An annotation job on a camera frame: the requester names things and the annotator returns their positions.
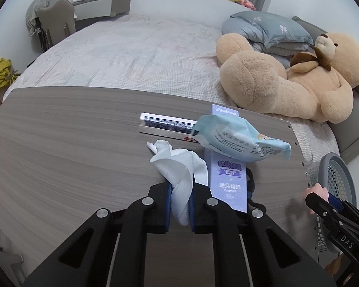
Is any grey perforated basket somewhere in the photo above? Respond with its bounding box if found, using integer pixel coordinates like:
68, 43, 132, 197
309, 152, 358, 254

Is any yellow plastic bag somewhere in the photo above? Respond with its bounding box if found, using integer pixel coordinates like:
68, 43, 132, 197
0, 58, 20, 91

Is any grey chair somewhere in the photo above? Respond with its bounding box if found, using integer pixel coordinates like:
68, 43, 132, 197
37, 0, 77, 51

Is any folded blue-grey duvet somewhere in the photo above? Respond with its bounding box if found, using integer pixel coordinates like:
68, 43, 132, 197
221, 18, 310, 68

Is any light blue wet wipes pack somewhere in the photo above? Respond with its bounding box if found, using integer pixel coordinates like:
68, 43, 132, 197
191, 114, 292, 163

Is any grey bed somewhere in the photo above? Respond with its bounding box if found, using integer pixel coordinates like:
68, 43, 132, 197
1, 13, 359, 168

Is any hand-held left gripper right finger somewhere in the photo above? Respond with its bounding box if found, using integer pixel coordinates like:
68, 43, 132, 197
189, 184, 337, 287

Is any grey and white desk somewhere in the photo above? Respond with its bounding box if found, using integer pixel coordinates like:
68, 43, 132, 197
60, 0, 131, 23

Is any large beige teddy bear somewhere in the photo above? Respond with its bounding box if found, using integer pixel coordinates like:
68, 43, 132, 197
216, 32, 359, 124

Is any white tissue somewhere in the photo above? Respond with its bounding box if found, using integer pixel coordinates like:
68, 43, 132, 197
146, 139, 208, 226

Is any pink pig toy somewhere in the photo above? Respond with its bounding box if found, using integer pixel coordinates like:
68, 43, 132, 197
304, 183, 330, 216

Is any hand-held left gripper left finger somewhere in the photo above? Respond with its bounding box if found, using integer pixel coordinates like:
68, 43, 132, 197
22, 182, 172, 287

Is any white and blue flat box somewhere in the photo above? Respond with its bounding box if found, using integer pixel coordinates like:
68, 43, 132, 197
138, 113, 202, 144

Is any blue-grey flowered pillow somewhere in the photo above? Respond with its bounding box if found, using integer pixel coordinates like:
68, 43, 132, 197
230, 10, 314, 48

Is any long purple box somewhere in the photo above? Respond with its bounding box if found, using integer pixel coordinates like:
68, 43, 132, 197
204, 104, 249, 213

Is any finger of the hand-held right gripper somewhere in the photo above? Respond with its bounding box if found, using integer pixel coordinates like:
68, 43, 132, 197
305, 192, 342, 237
327, 195, 359, 220

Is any grey jacket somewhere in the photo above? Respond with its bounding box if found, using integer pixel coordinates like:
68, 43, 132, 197
25, 0, 60, 36

